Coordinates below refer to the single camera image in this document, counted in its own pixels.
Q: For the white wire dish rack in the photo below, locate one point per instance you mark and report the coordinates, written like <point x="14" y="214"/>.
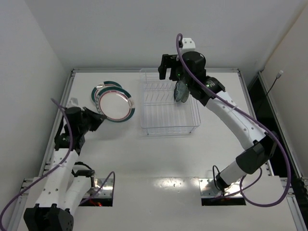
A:
<point x="161" y="115"/>

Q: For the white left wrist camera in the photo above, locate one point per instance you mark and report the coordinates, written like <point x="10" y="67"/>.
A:
<point x="73" y="102"/>

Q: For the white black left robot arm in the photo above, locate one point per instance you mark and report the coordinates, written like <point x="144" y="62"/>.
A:
<point x="63" y="191"/>

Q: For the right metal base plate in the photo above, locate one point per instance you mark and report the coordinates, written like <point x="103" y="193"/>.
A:
<point x="208" y="189"/>

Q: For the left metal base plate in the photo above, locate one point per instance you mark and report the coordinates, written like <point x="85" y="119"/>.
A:
<point x="99" y="191"/>

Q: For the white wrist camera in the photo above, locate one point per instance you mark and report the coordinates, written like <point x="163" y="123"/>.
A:
<point x="73" y="102"/>
<point x="187" y="45"/>

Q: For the white plate green red rim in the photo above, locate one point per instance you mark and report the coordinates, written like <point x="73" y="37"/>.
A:
<point x="115" y="103"/>

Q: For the metal base plate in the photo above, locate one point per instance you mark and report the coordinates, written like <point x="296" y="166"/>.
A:
<point x="208" y="189"/>
<point x="99" y="191"/>

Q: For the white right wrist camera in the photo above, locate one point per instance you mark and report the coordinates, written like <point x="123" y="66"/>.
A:
<point x="187" y="45"/>

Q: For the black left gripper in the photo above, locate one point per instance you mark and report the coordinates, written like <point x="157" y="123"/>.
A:
<point x="89" y="119"/>

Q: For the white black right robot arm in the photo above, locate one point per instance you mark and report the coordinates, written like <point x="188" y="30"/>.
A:
<point x="257" y="144"/>

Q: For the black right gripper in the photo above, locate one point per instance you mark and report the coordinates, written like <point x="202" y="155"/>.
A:
<point x="169" y="66"/>

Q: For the black wall cable white plug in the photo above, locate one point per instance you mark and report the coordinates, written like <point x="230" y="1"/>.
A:
<point x="279" y="74"/>

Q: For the small blue floral plate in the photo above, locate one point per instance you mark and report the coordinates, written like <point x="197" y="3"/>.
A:
<point x="181" y="92"/>

